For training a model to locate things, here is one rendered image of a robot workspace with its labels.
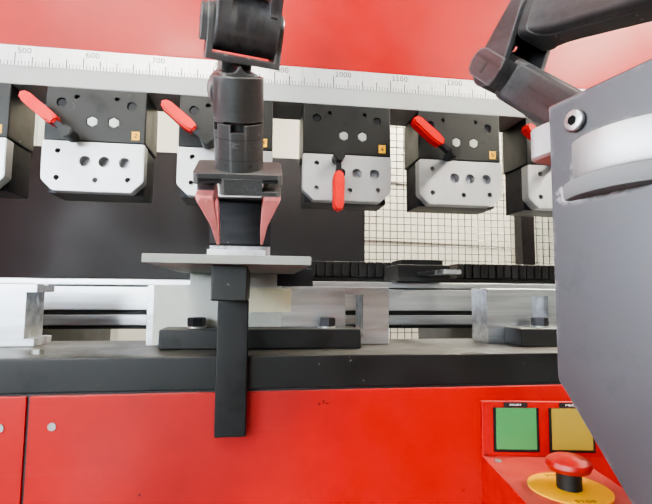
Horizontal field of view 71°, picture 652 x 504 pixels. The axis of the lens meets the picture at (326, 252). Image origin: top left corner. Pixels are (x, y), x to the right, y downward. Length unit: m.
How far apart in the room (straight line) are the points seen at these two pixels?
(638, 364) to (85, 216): 1.30
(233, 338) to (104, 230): 0.80
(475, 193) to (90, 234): 0.98
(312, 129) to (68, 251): 0.81
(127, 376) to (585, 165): 0.58
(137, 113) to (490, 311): 0.67
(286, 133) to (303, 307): 2.71
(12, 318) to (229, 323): 0.36
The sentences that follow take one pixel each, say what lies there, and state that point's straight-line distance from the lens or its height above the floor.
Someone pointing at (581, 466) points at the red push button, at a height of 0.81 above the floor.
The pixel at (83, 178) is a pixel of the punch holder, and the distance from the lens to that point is 0.81.
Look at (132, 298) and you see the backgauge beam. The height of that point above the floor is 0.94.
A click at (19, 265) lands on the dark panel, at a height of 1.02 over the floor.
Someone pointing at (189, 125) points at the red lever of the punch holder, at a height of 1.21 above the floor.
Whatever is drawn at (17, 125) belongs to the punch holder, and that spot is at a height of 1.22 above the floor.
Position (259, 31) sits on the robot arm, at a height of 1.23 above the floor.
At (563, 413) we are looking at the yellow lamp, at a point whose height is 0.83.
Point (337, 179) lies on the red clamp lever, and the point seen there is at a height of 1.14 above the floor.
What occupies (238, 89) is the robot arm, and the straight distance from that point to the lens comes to 0.53.
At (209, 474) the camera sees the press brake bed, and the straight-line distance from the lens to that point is 0.68.
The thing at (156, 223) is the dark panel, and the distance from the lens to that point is 1.33.
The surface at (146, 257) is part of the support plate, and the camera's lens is 0.52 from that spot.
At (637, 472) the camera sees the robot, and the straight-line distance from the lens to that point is 0.21.
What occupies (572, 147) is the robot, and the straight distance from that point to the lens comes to 0.22.
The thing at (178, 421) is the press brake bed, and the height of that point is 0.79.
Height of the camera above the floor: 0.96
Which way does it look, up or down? 5 degrees up
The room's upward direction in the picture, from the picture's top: straight up
